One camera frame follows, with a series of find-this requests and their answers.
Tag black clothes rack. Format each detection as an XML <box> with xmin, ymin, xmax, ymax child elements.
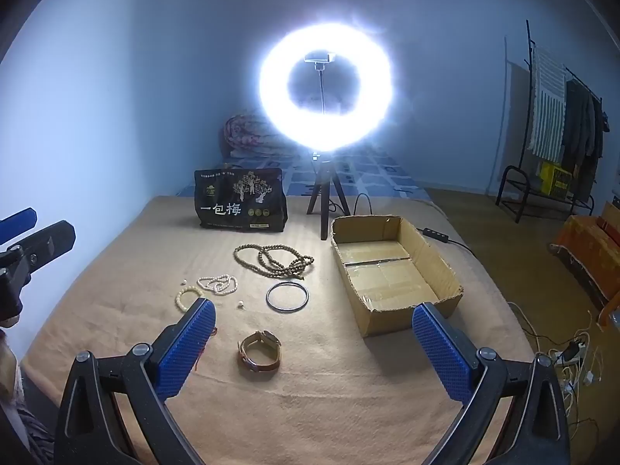
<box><xmin>495</xmin><ymin>19</ymin><xmax>608</xmax><ymax>224</ymax></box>

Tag yellow box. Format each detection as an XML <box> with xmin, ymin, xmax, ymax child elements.
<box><xmin>539</xmin><ymin>161</ymin><xmax>572</xmax><ymax>199</ymax></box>

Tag black snack bag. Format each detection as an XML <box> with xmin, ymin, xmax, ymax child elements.
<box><xmin>195</xmin><ymin>168</ymin><xmax>289</xmax><ymax>230</ymax></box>

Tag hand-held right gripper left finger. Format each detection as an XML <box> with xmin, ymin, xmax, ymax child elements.
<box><xmin>53</xmin><ymin>297</ymin><xmax>217</xmax><ymax>465</ymax></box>

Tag metal bangle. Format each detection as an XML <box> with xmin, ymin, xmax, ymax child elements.
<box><xmin>265</xmin><ymin>281</ymin><xmax>309</xmax><ymax>313</ymax></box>

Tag red strap wristwatch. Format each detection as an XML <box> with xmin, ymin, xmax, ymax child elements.
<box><xmin>237</xmin><ymin>330</ymin><xmax>282</xmax><ymax>373</ymax></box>

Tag black tripod stand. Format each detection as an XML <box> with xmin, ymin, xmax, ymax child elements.
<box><xmin>306</xmin><ymin>152</ymin><xmax>337</xmax><ymax>240</ymax></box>

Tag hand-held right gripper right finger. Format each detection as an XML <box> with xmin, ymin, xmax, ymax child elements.
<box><xmin>412</xmin><ymin>301</ymin><xmax>570</xmax><ymax>465</ymax></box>

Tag cream bead bracelet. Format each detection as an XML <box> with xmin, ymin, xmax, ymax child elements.
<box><xmin>175</xmin><ymin>286</ymin><xmax>204</xmax><ymax>314</ymax></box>

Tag pearl necklace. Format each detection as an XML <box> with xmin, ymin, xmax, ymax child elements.
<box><xmin>197</xmin><ymin>274</ymin><xmax>239</xmax><ymax>296</ymax></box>

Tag grey patterned cloth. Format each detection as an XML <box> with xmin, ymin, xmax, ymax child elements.
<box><xmin>0</xmin><ymin>387</ymin><xmax>56</xmax><ymax>465</ymax></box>

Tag wooden bead necklace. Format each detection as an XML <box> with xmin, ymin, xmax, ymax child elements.
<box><xmin>234</xmin><ymin>243</ymin><xmax>315</xmax><ymax>282</ymax></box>

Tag white power strip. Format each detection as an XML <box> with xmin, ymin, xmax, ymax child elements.
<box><xmin>552</xmin><ymin>341</ymin><xmax>587</xmax><ymax>366</ymax></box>

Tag cardboard box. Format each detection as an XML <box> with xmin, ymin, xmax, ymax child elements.
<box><xmin>330</xmin><ymin>214</ymin><xmax>464</xmax><ymax>338</ymax></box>

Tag orange cloth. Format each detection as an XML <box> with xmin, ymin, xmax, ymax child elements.
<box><xmin>549</xmin><ymin>201</ymin><xmax>620</xmax><ymax>308</ymax></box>

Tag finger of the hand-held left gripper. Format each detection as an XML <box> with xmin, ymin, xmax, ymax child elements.
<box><xmin>0</xmin><ymin>207</ymin><xmax>38</xmax><ymax>244</ymax></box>
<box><xmin>0</xmin><ymin>220</ymin><xmax>77</xmax><ymax>282</ymax></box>

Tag black power cable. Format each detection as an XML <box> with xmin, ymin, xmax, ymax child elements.
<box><xmin>353</xmin><ymin>193</ymin><xmax>480</xmax><ymax>257</ymax></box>

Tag folded floral quilt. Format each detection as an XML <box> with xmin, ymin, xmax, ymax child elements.
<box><xmin>223</xmin><ymin>114</ymin><xmax>296</xmax><ymax>158</ymax></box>

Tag white ring light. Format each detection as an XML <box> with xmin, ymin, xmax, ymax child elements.
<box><xmin>257</xmin><ymin>22</ymin><xmax>395</xmax><ymax>151</ymax></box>

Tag blue checked bed sheet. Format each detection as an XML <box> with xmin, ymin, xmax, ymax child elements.
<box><xmin>177</xmin><ymin>148</ymin><xmax>432</xmax><ymax>202</ymax></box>

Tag tangle of white cables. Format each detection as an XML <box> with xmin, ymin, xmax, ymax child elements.
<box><xmin>508</xmin><ymin>300</ymin><xmax>606</xmax><ymax>451</ymax></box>

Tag striped towel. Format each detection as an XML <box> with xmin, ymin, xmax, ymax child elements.
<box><xmin>529</xmin><ymin>46</ymin><xmax>567</xmax><ymax>163</ymax></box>

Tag dark hanging clothes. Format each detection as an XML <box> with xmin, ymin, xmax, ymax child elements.
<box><xmin>561</xmin><ymin>79</ymin><xmax>606</xmax><ymax>189</ymax></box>

